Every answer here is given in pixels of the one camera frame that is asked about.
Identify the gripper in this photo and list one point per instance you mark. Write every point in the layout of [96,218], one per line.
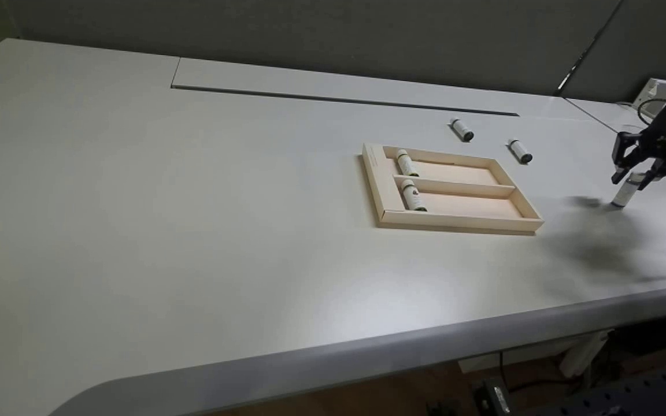
[663,141]

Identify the small white bottle black cap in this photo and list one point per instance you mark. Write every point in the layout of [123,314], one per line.
[625,193]
[461,129]
[520,151]

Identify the shallow wooden two-compartment box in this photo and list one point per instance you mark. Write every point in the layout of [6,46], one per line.
[454,222]

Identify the small white bottle green cap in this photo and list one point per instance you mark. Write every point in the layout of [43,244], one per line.
[407,163]
[413,196]

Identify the white table leg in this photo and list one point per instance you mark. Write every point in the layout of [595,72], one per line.
[584,353]

